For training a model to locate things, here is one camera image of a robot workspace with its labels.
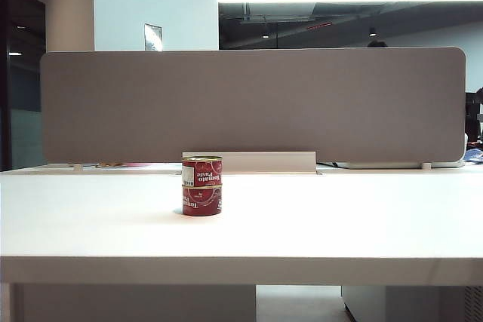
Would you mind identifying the red can with white label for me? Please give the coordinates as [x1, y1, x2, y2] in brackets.
[181, 155, 224, 189]

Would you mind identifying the red tomato paste can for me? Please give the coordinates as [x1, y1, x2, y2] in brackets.
[181, 184, 223, 216]

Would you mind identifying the grey fabric desk divider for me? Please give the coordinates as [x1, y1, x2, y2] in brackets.
[39, 46, 467, 164]

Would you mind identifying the white table support panel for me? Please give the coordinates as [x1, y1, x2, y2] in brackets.
[14, 284, 258, 322]

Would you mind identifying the seated person in black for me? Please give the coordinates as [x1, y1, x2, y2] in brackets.
[464, 87, 483, 146]

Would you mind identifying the white cabinet under table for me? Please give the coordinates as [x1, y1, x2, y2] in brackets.
[340, 284, 483, 322]

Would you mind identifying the white cable tray flap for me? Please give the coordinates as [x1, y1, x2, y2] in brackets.
[181, 151, 317, 173]

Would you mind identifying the framed wall poster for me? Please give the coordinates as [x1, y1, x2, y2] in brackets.
[143, 23, 164, 52]

